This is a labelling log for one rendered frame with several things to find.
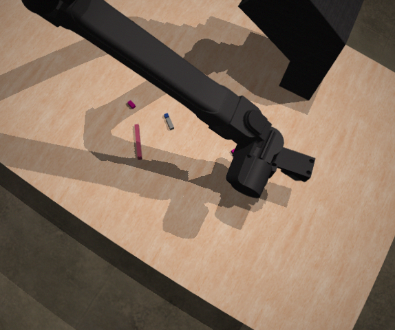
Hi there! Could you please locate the grey rod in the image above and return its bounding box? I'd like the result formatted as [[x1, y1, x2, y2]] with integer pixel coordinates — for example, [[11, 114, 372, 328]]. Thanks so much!
[[166, 117, 174, 130]]

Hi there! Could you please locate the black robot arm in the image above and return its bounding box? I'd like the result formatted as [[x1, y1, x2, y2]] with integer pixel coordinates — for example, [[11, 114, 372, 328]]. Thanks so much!
[[22, 0, 316, 198]]

